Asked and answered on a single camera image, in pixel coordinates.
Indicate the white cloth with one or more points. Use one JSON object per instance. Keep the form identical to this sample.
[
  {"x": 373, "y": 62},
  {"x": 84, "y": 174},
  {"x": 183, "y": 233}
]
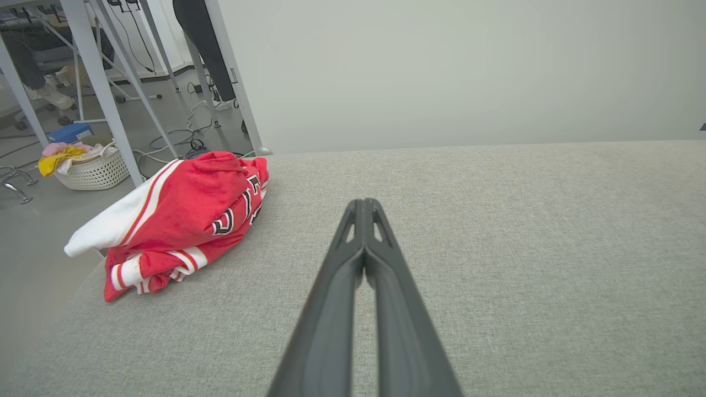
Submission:
[{"x": 80, "y": 161}]

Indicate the pink cloth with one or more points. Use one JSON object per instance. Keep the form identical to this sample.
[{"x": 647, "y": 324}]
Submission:
[{"x": 55, "y": 148}]

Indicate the seated person dark trousers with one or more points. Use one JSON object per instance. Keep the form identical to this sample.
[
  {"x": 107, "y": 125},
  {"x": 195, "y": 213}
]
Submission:
[{"x": 22, "y": 66}]

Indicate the grey metal desk frame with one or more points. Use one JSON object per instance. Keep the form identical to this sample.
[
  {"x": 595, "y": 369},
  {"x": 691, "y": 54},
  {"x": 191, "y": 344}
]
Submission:
[{"x": 96, "y": 71}]

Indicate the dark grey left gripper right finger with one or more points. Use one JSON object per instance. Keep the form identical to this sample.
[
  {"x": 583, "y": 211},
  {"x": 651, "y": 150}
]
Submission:
[{"x": 405, "y": 342}]

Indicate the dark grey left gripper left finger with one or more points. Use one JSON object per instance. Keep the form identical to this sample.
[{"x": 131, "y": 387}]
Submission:
[{"x": 325, "y": 331}]

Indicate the yellow cloth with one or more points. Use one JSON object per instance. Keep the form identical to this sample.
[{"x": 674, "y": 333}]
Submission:
[{"x": 55, "y": 160}]

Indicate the chrome chair base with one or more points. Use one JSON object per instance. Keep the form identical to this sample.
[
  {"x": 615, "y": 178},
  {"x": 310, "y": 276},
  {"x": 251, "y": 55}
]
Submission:
[{"x": 16, "y": 190}]

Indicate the red white basketball jersey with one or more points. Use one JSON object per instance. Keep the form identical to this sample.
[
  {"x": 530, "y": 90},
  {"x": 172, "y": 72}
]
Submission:
[{"x": 187, "y": 204}]

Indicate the blue box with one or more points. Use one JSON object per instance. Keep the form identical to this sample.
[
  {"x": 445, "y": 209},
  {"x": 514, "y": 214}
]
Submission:
[{"x": 70, "y": 132}]

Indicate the grey office chair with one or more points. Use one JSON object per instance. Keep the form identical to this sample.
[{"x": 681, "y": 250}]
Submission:
[{"x": 52, "y": 58}]

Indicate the white plastic laundry basket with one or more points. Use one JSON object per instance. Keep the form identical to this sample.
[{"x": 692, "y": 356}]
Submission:
[{"x": 96, "y": 173}]

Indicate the standing person black trousers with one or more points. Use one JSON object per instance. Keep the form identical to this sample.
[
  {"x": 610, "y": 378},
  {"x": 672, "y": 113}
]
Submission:
[{"x": 201, "y": 33}]

